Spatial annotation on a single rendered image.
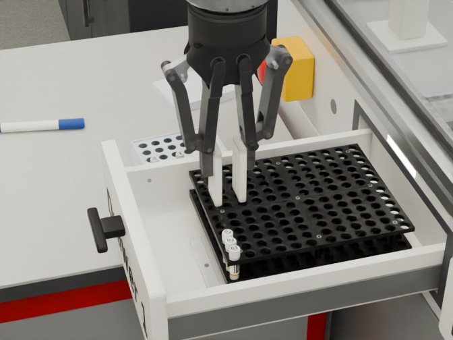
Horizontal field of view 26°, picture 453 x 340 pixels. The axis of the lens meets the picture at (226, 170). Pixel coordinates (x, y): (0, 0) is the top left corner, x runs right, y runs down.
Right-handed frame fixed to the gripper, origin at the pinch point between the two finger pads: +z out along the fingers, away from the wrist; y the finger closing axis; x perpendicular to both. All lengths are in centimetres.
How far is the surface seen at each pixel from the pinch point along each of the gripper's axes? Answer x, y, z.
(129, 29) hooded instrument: 88, 5, 29
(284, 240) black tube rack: -1.8, 6.2, 9.6
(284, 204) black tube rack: 4.4, 8.3, 9.6
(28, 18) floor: 239, -6, 100
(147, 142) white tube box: 36.7, -1.8, 20.1
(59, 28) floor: 228, 4, 100
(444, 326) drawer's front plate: -13.1, 21.2, 16.2
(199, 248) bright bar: 5.4, -1.9, 14.8
